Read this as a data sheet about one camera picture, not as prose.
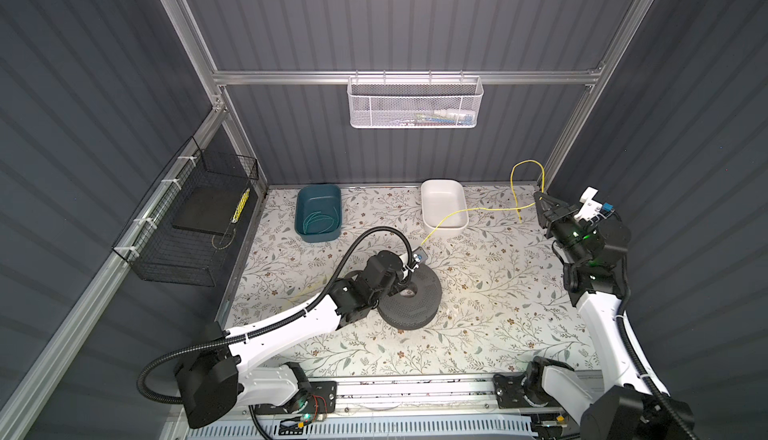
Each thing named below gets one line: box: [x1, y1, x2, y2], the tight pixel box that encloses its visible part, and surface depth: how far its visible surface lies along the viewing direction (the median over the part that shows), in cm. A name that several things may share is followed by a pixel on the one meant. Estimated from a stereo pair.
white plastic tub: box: [421, 179, 469, 238], surface depth 118 cm
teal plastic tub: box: [295, 184, 342, 243], surface depth 108 cm
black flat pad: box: [172, 184, 246, 236], surface depth 77 cm
